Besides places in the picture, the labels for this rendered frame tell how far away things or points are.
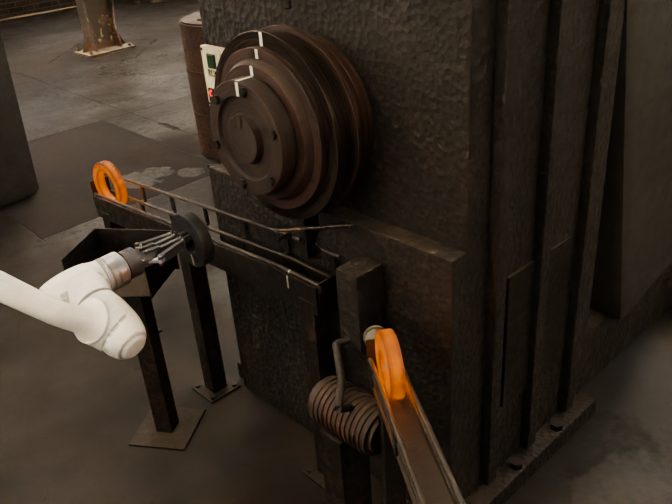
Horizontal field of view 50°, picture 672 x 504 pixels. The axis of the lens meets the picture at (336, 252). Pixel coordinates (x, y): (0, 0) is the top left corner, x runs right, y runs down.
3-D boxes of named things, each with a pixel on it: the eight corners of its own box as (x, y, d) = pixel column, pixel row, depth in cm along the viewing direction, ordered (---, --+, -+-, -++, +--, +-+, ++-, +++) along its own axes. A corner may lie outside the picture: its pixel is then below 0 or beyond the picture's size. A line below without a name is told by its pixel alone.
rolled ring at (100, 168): (118, 176, 258) (126, 173, 260) (90, 154, 267) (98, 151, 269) (121, 218, 270) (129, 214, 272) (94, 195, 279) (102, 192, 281)
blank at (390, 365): (396, 396, 163) (382, 399, 163) (385, 329, 165) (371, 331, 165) (410, 401, 148) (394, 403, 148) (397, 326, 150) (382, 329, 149)
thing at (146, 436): (140, 404, 260) (94, 227, 226) (208, 410, 254) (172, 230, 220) (114, 444, 242) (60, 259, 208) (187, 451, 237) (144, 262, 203)
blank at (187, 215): (175, 204, 193) (164, 209, 191) (206, 215, 182) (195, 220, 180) (189, 255, 200) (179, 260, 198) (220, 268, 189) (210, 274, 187)
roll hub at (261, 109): (232, 174, 189) (217, 68, 175) (303, 201, 170) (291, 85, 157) (215, 181, 185) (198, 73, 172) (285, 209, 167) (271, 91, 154)
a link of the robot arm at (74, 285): (93, 280, 180) (122, 310, 174) (35, 309, 172) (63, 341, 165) (87, 249, 173) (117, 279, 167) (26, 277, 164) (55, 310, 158)
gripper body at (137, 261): (118, 273, 182) (149, 258, 187) (135, 284, 177) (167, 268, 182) (110, 248, 178) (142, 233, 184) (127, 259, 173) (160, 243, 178)
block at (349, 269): (368, 328, 194) (363, 251, 183) (389, 340, 189) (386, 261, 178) (339, 346, 188) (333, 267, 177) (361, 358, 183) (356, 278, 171)
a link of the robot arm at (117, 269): (116, 298, 174) (137, 287, 177) (106, 266, 169) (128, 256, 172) (98, 286, 180) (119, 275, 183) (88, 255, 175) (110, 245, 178)
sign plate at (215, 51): (214, 104, 217) (205, 43, 209) (268, 119, 200) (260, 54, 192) (208, 105, 216) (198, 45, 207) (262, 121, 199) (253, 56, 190)
